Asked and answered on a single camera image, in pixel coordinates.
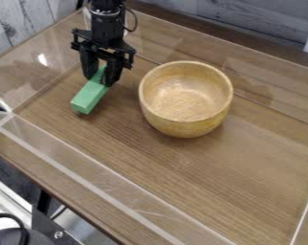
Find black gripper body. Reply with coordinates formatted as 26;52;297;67
72;9;136;70

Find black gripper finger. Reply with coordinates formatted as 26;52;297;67
80;51;100;79
104;57;124;87

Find green rectangular block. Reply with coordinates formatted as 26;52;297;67
70;66;108;115

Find brown wooden bowl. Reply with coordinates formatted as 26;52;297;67
138;60;233;138

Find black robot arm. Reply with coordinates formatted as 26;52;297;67
72;0;137;87

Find black table leg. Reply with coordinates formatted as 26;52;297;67
37;190;52;215

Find clear acrylic corner bracket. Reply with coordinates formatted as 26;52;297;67
89;7;128;45

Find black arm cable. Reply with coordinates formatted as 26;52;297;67
122;8;138;33

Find clear acrylic barrier wall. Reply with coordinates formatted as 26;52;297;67
0;4;308;245

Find black metal base plate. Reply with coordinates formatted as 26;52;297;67
32;209;84;245

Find black cable loop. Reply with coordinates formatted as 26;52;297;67
0;212;30;245

